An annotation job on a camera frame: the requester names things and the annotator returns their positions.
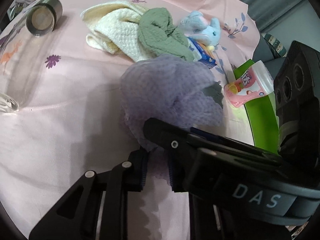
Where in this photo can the striped cushion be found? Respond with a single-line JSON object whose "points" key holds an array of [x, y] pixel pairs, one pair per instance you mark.
{"points": [[277, 48]]}

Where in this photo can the clear glass bottle steel lid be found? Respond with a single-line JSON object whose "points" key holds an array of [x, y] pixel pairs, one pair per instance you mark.
{"points": [[24, 51]]}

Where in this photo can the pink printed bed sheet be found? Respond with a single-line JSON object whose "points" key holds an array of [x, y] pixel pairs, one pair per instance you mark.
{"points": [[70, 123]]}

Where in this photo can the purple knitted cloth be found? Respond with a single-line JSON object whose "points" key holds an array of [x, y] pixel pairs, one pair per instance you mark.
{"points": [[168, 88]]}

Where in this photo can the blue snack packet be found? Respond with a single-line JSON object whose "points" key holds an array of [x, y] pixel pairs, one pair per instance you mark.
{"points": [[201, 53]]}

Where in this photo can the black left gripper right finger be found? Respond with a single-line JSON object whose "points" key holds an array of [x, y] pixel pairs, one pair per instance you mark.
{"points": [[224, 180]]}

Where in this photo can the green knitted cloth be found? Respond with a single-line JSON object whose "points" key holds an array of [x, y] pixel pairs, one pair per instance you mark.
{"points": [[158, 35]]}

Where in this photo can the blue plush elephant toy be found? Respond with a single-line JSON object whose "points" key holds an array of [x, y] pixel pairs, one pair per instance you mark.
{"points": [[195, 26]]}

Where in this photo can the cream waffle towel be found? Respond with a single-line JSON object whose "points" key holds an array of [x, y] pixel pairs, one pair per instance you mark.
{"points": [[113, 28]]}

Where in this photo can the grey curtain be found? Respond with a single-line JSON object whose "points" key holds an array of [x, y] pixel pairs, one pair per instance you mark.
{"points": [[265, 2]]}

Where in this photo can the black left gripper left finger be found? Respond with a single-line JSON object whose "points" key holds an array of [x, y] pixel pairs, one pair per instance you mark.
{"points": [[95, 207]]}

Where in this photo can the grey sofa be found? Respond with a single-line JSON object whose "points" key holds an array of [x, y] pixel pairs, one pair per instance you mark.
{"points": [[271, 59]]}

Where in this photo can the green tray box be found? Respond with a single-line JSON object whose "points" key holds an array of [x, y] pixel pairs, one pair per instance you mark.
{"points": [[262, 117]]}

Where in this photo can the pink drink bottle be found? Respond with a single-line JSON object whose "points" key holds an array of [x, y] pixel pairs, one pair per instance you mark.
{"points": [[256, 82]]}

